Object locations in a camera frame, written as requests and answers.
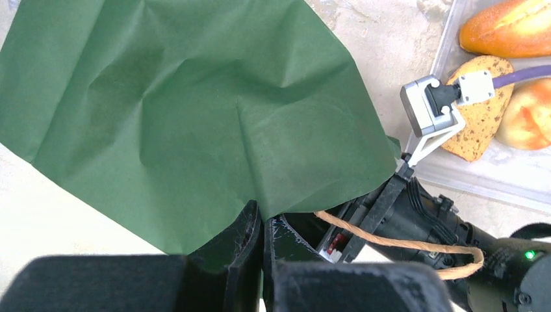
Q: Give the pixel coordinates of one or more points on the orange fake baguette loaf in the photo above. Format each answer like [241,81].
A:
[509,29]

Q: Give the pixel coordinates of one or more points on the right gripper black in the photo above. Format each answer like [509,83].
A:
[400,209]

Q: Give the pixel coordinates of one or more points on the green brown paper bag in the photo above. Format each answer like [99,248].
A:
[170,116]

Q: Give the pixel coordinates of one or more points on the brown fake bread slice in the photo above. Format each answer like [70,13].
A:
[482,119]

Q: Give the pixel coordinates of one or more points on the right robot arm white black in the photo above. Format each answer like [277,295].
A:
[515,275]

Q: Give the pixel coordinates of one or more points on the round orange fake bun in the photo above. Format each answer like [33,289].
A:
[526,121]

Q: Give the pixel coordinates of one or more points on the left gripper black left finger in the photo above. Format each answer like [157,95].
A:
[222,275]

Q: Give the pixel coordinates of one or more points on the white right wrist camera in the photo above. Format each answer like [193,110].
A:
[432,108]

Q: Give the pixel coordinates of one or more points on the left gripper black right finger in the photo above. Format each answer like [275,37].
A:
[297,278]

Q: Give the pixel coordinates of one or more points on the clear plastic tray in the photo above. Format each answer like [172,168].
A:
[505,174]

